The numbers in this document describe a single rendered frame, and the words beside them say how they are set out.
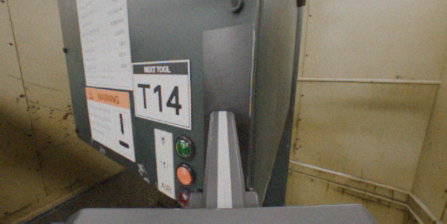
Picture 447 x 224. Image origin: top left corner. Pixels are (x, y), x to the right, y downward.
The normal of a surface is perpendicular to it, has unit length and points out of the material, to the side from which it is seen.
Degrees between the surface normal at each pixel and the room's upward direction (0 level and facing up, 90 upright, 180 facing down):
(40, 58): 90
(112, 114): 90
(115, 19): 90
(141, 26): 90
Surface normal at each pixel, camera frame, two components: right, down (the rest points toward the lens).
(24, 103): 0.88, 0.08
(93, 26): -0.47, 0.12
